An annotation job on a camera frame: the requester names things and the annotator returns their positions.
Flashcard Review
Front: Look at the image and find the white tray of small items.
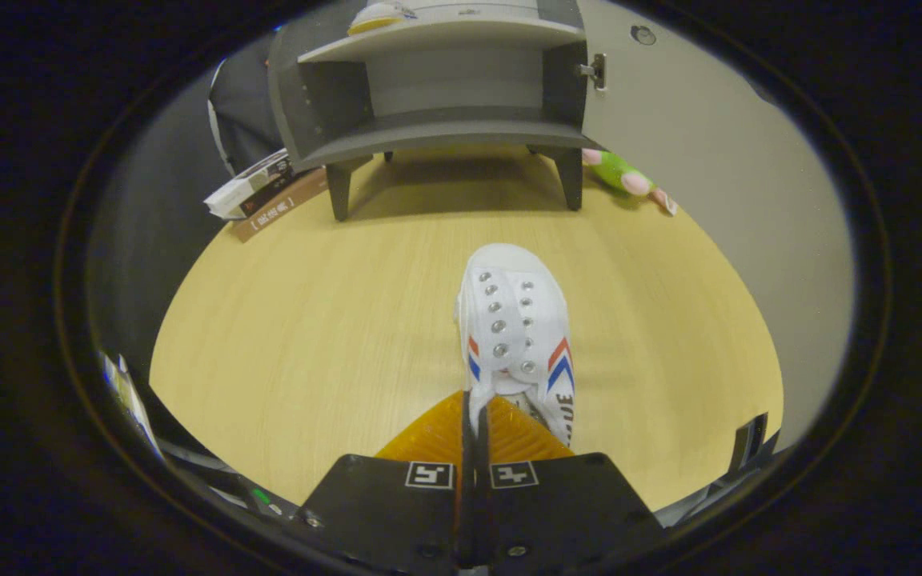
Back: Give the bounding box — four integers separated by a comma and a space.
101, 350, 164, 461

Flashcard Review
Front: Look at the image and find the brown book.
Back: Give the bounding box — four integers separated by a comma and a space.
231, 166, 331, 243

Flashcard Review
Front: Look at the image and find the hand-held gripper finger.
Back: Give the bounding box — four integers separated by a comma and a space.
477, 394, 666, 573
297, 390, 478, 576

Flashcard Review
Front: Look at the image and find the black book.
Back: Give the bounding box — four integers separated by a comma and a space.
237, 172, 306, 218

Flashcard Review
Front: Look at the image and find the green and pink plush toy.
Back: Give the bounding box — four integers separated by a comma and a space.
583, 148, 679, 217

